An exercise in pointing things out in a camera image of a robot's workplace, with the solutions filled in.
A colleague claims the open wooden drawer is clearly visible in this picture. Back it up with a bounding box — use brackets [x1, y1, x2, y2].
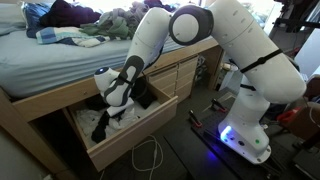
[62, 78, 180, 173]

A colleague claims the red-handled black clamp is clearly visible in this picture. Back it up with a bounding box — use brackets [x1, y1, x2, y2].
[209, 97, 230, 114]
[187, 109, 204, 130]

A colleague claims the black equipment stand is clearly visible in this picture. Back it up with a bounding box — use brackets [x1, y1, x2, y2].
[272, 0, 320, 34]

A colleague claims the red object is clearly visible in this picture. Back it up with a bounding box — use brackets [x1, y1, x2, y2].
[275, 105, 304, 127]

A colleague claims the green garment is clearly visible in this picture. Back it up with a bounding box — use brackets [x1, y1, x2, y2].
[79, 14, 132, 41]

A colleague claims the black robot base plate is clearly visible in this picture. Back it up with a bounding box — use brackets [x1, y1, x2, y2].
[191, 96, 288, 180]

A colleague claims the brown cardboard box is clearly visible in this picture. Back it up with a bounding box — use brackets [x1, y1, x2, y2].
[285, 99, 320, 143]

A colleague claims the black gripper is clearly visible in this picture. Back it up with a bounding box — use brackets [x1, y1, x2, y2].
[101, 110, 117, 125]

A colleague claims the closed wooden drawer stack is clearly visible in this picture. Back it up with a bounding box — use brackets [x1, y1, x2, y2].
[145, 63, 181, 98]
[176, 54, 200, 103]

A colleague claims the white board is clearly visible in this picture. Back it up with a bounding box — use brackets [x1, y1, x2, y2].
[294, 27, 320, 79]

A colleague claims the large black garment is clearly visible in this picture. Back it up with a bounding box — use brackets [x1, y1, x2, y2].
[129, 77, 158, 110]

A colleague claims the white cable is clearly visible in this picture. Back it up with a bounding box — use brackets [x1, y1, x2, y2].
[130, 134, 165, 173]

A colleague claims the white cloth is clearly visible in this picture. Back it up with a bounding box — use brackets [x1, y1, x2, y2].
[108, 105, 143, 132]

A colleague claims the wooden bed frame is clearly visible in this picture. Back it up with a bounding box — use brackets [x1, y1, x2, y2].
[0, 35, 224, 180]

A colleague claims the pale patterned cloth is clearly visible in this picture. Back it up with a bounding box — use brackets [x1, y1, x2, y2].
[73, 109, 103, 141]

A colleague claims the blue teal striped blanket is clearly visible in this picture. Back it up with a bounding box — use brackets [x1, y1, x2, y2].
[35, 25, 113, 48]

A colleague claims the dark navy garment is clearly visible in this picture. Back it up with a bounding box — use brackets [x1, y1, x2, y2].
[39, 0, 103, 28]

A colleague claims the pale blue pillow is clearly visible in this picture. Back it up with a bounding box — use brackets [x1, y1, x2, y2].
[0, 2, 28, 36]

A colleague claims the grey-green crumpled garment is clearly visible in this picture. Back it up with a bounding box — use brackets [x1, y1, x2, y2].
[98, 0, 151, 29]

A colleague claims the dark purple garment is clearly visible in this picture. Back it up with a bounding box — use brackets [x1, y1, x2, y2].
[143, 0, 175, 13]

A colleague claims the small black cloth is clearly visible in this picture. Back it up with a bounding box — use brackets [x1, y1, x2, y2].
[90, 119, 111, 145]

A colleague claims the mattress with blue-grey sheet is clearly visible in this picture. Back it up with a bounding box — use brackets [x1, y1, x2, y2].
[0, 29, 188, 99]

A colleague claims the blue and white garment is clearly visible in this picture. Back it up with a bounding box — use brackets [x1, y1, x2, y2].
[22, 2, 51, 38]

